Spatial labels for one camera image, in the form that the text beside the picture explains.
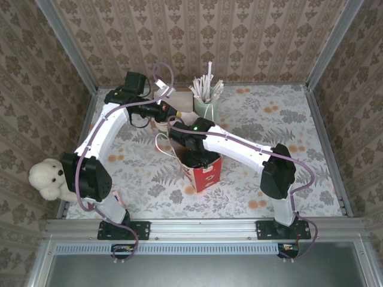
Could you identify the red white paper gift bag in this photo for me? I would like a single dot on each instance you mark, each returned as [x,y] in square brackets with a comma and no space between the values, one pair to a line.
[206,179]

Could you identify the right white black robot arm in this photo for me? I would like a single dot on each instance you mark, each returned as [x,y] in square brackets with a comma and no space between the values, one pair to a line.
[239,146]

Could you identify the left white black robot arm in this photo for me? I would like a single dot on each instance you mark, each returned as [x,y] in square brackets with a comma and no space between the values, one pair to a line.
[101,131]

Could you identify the cardboard box with paper towel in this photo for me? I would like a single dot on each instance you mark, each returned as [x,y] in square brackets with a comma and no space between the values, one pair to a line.
[182,101]

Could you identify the green paper cup stack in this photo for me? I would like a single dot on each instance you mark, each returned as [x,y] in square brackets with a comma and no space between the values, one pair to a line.
[163,125]

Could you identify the brown cardboard napkin box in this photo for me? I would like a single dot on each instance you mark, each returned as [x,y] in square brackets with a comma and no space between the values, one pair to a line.
[179,89]

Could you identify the pale green ceramic mug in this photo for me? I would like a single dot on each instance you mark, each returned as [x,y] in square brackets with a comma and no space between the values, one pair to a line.
[206,109]

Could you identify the tallest white wrapped straw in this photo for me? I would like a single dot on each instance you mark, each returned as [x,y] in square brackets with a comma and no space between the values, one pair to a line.
[210,74]

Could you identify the floral patterned table cover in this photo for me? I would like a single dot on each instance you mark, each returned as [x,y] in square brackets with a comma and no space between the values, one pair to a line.
[239,185]

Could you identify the pink sugar packet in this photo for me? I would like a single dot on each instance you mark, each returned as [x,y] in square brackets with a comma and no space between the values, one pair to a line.
[119,199]

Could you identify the white teddy bear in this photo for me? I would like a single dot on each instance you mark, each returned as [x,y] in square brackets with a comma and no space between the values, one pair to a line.
[45,176]

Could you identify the black electronics board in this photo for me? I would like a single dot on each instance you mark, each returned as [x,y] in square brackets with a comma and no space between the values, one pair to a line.
[122,251]
[288,251]

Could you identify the grey sheet metal panel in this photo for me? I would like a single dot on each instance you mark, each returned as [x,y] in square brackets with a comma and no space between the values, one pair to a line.
[203,272]

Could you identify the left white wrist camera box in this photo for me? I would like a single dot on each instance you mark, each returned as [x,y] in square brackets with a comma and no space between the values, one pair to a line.
[164,88]

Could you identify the aluminium table side rail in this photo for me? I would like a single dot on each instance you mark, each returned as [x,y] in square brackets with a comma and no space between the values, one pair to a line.
[316,119]
[91,103]

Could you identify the wide aluminium mounting rail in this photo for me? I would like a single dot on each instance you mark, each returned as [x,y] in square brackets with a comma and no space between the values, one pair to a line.
[203,228]

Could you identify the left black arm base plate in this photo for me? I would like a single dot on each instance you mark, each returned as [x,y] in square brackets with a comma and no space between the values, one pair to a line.
[140,228]

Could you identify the aluminium frame post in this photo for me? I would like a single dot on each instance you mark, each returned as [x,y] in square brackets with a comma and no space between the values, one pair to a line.
[66,45]
[332,45]

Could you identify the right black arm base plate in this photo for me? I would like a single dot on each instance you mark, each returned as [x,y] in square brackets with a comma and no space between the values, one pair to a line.
[264,230]

